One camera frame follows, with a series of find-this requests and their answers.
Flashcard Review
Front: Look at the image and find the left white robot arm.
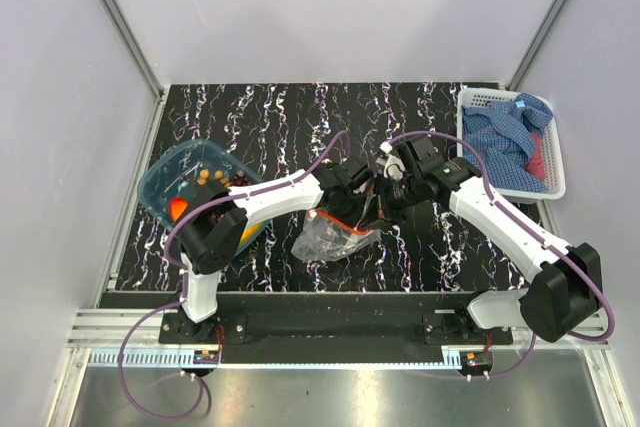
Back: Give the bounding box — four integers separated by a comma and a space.
168, 157, 373, 343

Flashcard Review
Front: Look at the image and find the blue checkered shirt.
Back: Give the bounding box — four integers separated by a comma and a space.
461, 93, 553, 193

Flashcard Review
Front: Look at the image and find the white plastic laundry basket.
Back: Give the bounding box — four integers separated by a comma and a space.
457, 87, 566, 203

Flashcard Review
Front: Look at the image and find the aluminium rail frame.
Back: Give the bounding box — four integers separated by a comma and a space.
72, 0, 169, 101

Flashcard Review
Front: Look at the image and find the blue transparent plastic container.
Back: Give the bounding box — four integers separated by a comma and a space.
137, 139, 263, 231

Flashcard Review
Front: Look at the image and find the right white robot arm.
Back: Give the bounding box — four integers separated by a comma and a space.
379, 131, 609, 344

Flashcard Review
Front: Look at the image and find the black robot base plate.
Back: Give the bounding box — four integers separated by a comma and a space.
159, 292, 513, 367

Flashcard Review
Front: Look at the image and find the red cloth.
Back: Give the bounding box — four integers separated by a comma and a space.
524, 132, 546, 181

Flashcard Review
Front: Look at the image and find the clear zip top bag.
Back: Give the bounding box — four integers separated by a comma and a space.
291, 209, 396, 262

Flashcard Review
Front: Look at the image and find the fake orange fruit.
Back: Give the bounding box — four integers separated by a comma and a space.
168, 197, 189, 223

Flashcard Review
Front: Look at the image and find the fake brown longan cluster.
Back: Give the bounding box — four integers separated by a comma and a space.
196, 169, 227, 186

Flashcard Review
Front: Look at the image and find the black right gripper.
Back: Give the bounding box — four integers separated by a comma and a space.
358, 173, 424, 233

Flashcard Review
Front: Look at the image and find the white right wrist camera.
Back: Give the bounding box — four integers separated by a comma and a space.
378, 142, 405, 181

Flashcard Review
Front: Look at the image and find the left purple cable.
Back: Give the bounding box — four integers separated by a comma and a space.
164, 130, 352, 308

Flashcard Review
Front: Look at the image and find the fake red grape cluster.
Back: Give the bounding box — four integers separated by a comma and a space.
220, 170, 251, 188

